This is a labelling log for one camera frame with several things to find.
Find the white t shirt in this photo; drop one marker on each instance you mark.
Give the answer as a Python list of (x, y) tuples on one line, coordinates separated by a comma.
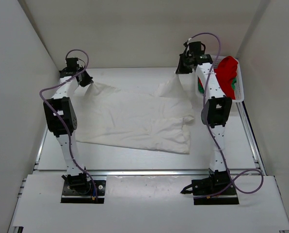
[(111, 116)]

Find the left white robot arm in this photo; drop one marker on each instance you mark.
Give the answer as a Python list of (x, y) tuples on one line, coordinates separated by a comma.
[(62, 122)]

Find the green t shirt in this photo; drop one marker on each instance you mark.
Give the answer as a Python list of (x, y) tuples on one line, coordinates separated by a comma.
[(201, 90)]

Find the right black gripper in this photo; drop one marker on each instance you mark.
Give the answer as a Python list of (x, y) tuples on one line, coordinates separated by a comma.
[(182, 70)]

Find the white plastic basket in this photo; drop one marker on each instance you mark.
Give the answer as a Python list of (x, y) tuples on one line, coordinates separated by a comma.
[(239, 85)]

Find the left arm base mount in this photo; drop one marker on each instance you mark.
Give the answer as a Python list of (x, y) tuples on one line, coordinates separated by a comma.
[(78, 189)]

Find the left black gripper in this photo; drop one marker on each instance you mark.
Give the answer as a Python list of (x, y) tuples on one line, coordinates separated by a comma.
[(88, 80)]

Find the red t shirt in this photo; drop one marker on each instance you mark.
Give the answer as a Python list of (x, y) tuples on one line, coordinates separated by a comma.
[(216, 82)]

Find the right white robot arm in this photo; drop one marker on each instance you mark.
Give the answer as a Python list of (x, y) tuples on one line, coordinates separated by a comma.
[(216, 105)]

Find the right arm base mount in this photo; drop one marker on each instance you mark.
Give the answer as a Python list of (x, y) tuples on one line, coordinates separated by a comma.
[(216, 189)]

